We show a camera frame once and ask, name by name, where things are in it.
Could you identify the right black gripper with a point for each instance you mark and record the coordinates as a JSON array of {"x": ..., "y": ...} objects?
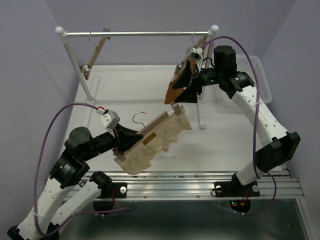
[{"x": 186, "y": 77}]

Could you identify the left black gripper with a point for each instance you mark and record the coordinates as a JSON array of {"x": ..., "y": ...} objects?
[{"x": 122, "y": 134}]

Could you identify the beige underwear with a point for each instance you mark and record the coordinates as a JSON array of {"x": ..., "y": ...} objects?
[{"x": 141, "y": 160}]

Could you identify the wooden clip hanger with beige underwear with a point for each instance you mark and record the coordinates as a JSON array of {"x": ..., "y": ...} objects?
[{"x": 151, "y": 130}]

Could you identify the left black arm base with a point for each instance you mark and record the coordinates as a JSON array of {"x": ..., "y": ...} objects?
[{"x": 109, "y": 200}]

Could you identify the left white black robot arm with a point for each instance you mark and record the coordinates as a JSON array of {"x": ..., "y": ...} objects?
[{"x": 49, "y": 217}]

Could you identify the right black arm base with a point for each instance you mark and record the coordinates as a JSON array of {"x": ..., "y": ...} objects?
[{"x": 240, "y": 198}]

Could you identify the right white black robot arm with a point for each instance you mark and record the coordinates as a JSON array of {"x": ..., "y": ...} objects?
[{"x": 278, "y": 144}]

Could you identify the brown underwear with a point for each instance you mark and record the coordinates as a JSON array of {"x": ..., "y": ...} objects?
[{"x": 172, "y": 94}]

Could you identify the wooden hanger with brown underwear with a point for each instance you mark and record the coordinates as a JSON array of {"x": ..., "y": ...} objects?
[{"x": 202, "y": 40}]

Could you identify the empty wooden clip hanger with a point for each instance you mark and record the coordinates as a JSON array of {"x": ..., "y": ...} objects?
[{"x": 86, "y": 69}]

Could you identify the white plastic basket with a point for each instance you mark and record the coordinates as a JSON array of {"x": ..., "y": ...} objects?
[{"x": 243, "y": 65}]

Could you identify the white clothes rack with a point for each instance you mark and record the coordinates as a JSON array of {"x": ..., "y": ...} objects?
[{"x": 85, "y": 88}]

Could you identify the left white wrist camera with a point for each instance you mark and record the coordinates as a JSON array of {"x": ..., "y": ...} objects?
[{"x": 108, "y": 118}]

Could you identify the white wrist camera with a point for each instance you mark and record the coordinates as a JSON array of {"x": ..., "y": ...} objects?
[
  {"x": 108, "y": 118},
  {"x": 195, "y": 53}
]

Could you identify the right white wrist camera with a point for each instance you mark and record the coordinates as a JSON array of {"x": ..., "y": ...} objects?
[{"x": 195, "y": 53}]

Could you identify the aluminium mounting rail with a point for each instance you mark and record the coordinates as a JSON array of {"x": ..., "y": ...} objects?
[{"x": 197, "y": 185}]

